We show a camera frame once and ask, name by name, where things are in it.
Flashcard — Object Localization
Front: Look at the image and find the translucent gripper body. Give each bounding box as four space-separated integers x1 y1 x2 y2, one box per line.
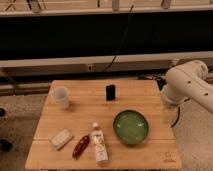
162 106 177 125

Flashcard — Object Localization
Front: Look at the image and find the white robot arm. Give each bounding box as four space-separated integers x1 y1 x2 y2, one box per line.
160 60 213 124

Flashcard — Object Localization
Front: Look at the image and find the black standing eraser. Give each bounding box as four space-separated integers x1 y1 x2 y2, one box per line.
106 85 116 101

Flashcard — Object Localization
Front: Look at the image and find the green round plate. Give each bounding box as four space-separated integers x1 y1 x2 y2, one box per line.
113 110 149 145

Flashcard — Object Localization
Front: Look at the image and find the small clear bottle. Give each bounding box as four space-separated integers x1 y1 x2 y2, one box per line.
92 122 108 164

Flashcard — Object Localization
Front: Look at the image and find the dark red oblong object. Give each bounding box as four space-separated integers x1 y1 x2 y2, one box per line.
72 135 90 159

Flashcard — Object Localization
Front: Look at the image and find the white rectangular sponge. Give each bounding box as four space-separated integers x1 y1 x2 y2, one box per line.
50 128 73 150

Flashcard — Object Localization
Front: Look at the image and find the translucent plastic cup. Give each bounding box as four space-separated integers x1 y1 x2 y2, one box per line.
51 87 69 109

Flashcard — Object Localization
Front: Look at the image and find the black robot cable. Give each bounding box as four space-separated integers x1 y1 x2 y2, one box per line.
170 106 181 129

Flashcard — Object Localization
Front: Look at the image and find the black hanging cable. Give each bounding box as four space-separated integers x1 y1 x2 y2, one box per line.
100 3 136 73

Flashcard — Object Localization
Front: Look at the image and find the white wall outlet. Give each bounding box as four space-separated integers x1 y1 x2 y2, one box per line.
88 64 93 72

